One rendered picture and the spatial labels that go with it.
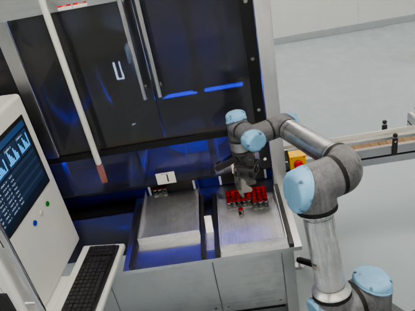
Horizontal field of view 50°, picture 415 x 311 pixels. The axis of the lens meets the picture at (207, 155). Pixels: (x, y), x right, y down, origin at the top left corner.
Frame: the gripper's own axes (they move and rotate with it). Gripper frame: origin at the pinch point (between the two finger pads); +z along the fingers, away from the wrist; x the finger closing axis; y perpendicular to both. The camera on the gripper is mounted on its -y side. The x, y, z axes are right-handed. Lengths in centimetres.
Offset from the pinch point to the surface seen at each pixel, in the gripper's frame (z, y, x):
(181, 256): 16.2, -19.9, -24.0
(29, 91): -49, -79, -11
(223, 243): 16.0, -5.8, -13.9
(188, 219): 15.7, -26.2, -2.7
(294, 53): 100, -84, 435
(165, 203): 15.5, -41.9, 6.0
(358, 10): 72, -13, 520
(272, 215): 15.9, 8.8, 6.2
